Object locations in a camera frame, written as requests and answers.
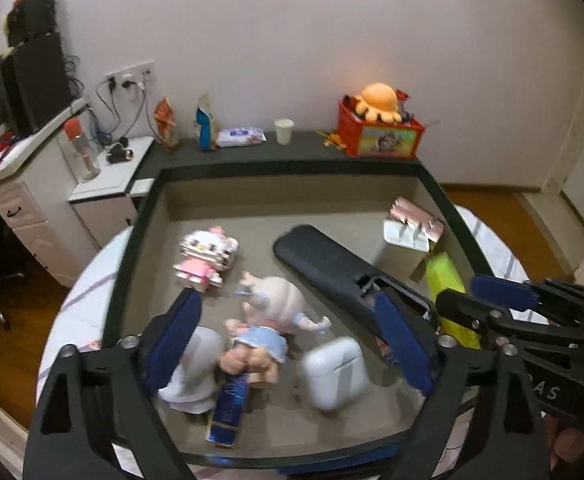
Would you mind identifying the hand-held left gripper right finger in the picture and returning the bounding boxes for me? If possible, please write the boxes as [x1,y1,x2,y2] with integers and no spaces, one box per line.
[374,290,553,480]

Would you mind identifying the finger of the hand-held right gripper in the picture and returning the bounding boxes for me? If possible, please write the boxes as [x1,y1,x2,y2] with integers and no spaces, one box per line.
[434,287,584,347]
[471,274,584,322]

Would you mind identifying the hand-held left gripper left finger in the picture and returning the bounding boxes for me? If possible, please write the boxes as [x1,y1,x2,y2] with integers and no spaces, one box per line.
[22,287,203,480]

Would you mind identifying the yellow highlighter box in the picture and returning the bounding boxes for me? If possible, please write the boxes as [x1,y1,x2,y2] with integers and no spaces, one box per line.
[424,252,483,351]

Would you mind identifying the white charger plug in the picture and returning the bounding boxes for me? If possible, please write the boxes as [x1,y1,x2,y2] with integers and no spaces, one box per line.
[382,217,431,252]

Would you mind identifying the baby doll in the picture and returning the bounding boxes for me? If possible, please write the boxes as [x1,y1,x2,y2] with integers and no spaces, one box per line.
[220,271,333,388]

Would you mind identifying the black remote control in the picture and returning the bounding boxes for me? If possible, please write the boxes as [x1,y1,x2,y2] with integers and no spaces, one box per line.
[273,225,443,356]

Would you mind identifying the person's right hand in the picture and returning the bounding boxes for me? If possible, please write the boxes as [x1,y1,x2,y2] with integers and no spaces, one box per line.
[547,417,584,473]

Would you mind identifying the white cup in tray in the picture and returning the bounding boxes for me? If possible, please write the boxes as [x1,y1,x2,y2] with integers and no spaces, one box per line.
[158,325,225,415]

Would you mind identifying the white earbuds case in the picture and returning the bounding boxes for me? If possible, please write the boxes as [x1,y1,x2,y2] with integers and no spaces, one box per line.
[297,336,373,412]

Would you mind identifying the pink white block cat toy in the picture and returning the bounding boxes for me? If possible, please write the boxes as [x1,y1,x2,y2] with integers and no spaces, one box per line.
[172,226,240,293]

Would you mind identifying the white nightstand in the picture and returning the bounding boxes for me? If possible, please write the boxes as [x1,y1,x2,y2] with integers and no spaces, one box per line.
[68,135,155,248]

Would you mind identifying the red printed storage box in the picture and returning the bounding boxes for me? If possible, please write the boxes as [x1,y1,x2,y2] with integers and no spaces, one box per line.
[335,100,427,160]

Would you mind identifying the small black device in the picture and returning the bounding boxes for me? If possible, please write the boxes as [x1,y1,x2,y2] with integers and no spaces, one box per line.
[106,143,133,165]

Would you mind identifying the white desk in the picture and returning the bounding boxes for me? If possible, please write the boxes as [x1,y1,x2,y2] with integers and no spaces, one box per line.
[0,97,100,288]

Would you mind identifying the clear bottle with red cap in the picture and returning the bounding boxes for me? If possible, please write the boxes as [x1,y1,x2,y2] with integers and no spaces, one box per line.
[63,119,101,182]

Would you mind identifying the white tissue pack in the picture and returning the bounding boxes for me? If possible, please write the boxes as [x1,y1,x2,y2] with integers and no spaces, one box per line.
[215,126,267,148]

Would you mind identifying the blue white snack pack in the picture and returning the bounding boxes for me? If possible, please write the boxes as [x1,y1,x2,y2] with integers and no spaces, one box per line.
[194,92,219,152]

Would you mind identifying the dark headboard shelf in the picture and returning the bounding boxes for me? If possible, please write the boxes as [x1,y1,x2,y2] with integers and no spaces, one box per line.
[132,130,425,196]

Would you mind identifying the orange snack pack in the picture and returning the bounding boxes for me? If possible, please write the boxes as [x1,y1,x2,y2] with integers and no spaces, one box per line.
[153,97,180,150]

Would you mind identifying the orange octopus plush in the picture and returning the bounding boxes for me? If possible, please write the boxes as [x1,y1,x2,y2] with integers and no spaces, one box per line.
[354,82,405,122]

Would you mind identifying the black speaker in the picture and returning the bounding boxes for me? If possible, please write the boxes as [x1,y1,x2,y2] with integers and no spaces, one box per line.
[0,32,75,137]

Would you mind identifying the black charging cables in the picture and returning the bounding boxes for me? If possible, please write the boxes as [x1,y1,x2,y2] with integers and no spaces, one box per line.
[89,77,150,146]

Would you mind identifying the white wall socket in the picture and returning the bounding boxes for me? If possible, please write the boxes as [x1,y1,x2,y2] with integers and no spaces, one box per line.
[104,60,157,92]

